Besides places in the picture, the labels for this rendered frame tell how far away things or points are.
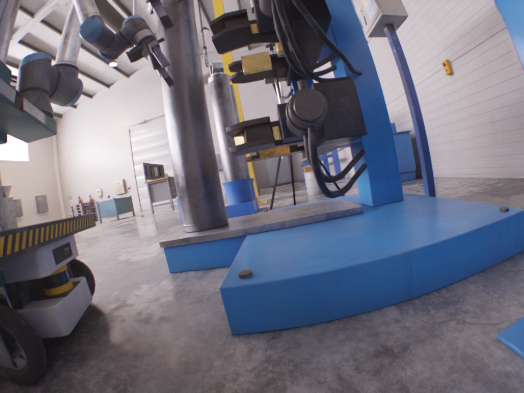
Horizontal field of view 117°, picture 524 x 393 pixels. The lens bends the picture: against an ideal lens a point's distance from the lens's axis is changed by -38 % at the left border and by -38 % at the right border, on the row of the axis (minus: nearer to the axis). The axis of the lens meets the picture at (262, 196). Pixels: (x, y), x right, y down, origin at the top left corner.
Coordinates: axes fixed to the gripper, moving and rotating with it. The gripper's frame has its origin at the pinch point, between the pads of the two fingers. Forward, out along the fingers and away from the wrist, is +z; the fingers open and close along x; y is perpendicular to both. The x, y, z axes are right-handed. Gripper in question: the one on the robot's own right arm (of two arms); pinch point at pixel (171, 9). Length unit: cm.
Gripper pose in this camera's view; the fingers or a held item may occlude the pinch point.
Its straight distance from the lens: 68.3
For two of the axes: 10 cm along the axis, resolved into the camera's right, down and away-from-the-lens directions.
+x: 5.2, 0.7, -8.5
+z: 4.5, 8.2, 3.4
